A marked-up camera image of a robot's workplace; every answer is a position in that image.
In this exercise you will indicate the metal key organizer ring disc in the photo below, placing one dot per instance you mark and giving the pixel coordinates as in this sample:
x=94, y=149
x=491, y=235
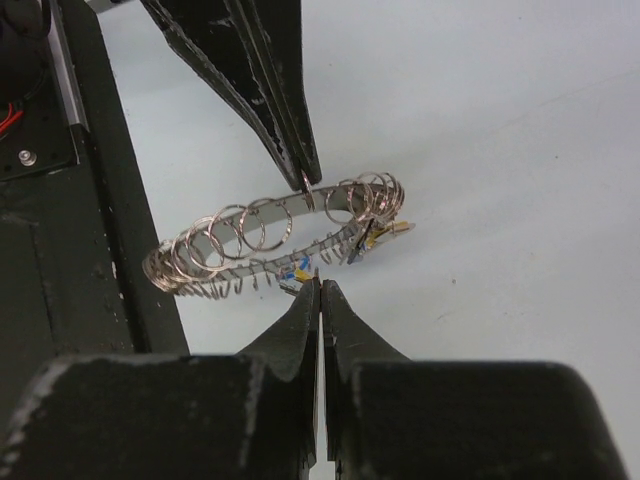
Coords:
x=244, y=246

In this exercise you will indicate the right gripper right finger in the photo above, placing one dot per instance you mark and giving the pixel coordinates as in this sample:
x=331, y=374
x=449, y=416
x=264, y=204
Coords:
x=391, y=417

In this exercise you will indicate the aluminium front rail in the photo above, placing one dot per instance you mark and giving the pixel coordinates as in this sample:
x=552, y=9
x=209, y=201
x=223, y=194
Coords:
x=64, y=69

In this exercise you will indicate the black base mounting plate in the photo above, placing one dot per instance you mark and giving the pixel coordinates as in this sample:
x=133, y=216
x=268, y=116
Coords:
x=75, y=220

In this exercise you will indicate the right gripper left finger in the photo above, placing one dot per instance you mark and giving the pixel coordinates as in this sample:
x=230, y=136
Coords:
x=250, y=415

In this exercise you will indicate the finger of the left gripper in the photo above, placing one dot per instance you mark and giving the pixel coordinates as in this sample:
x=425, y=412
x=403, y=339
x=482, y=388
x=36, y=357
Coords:
x=271, y=37
x=202, y=34

